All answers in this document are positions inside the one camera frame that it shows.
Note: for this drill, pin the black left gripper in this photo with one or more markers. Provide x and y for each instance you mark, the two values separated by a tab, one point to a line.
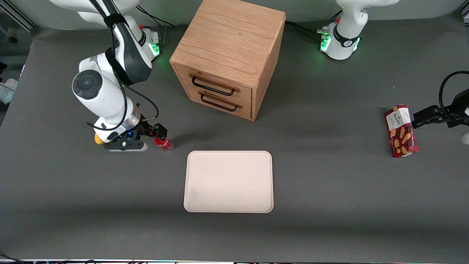
451	113

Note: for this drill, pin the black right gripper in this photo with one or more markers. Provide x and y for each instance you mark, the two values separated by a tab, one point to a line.
143	128

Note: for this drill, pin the red coke bottle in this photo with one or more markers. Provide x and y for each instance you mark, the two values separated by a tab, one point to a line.
165	144

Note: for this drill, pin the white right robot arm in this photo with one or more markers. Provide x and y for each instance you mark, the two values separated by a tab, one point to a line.
106	95

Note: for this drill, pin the cream plastic tray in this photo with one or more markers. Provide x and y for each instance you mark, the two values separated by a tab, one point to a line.
229	181

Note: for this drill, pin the red cookie box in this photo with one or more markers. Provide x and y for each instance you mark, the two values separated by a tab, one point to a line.
402	135

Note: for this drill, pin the yellow lemon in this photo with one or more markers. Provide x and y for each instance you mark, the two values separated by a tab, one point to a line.
98	139

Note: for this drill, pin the wooden drawer cabinet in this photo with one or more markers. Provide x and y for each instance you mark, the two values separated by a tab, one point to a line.
227	40

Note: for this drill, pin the aluminium frame profile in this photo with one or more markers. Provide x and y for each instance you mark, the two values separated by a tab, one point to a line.
20	16

